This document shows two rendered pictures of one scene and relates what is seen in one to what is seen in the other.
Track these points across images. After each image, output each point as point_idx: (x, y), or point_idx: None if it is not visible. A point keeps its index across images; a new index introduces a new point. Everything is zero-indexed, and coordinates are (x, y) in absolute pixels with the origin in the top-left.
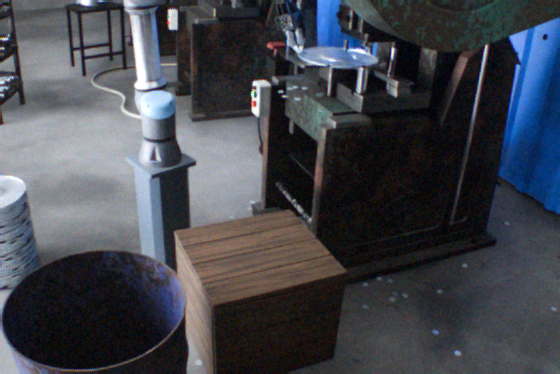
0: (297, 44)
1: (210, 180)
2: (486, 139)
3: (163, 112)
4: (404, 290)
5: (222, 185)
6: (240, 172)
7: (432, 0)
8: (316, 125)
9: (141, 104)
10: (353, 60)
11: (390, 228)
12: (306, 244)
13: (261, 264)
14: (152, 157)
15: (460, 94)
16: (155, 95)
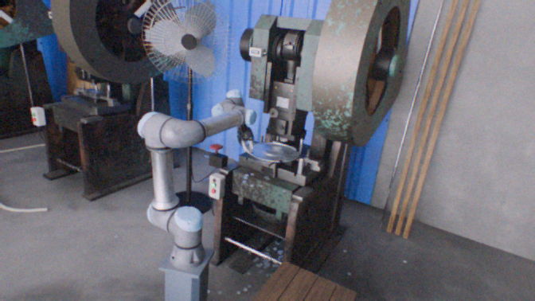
0: None
1: (154, 248)
2: (342, 177)
3: (200, 224)
4: (333, 281)
5: (166, 248)
6: (169, 233)
7: (365, 120)
8: (272, 198)
9: (179, 223)
10: (284, 152)
11: (310, 245)
12: (319, 283)
13: None
14: (191, 260)
15: (338, 158)
16: (185, 212)
